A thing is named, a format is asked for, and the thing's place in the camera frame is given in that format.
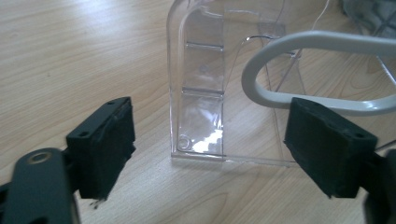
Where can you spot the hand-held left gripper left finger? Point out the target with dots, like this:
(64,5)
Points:
(102,149)

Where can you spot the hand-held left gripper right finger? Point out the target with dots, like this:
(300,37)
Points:
(330,152)

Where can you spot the clear plastic organizer box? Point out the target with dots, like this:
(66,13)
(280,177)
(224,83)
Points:
(202,102)

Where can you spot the grey cloth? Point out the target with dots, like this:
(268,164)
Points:
(373,15)

